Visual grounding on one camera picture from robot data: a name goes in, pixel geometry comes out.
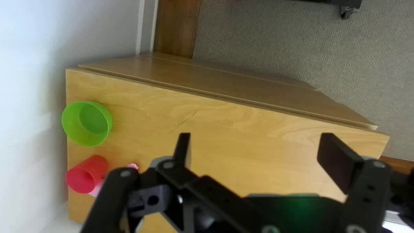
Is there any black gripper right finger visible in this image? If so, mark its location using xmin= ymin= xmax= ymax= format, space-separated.
xmin=317 ymin=132 xmax=366 ymax=196

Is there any red plastic cup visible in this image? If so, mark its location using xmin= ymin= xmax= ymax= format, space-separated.
xmin=65 ymin=154 xmax=110 ymax=194

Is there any black caster wheel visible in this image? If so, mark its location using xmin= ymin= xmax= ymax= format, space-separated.
xmin=338 ymin=3 xmax=357 ymax=20

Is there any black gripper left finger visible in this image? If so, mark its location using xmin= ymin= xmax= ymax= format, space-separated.
xmin=172 ymin=132 xmax=192 ymax=172

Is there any large light wooden dresser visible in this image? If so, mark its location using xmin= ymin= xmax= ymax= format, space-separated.
xmin=64 ymin=51 xmax=391 ymax=225

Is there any green bowl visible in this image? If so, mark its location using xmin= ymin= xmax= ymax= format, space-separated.
xmin=61 ymin=99 xmax=114 ymax=147

